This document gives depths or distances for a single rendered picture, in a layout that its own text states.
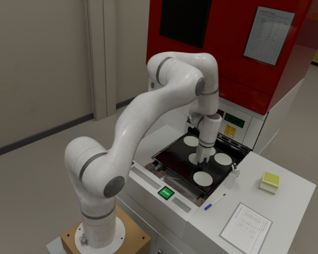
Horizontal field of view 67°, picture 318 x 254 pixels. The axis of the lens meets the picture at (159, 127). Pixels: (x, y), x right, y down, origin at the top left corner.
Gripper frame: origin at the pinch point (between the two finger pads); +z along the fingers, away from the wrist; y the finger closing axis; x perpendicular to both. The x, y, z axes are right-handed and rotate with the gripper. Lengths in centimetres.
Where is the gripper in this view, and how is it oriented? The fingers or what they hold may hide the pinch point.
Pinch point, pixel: (200, 164)
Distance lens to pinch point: 134.8
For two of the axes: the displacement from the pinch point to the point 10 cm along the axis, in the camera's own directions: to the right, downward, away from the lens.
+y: 0.3, 5.8, -8.1
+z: -0.9, 8.1, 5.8
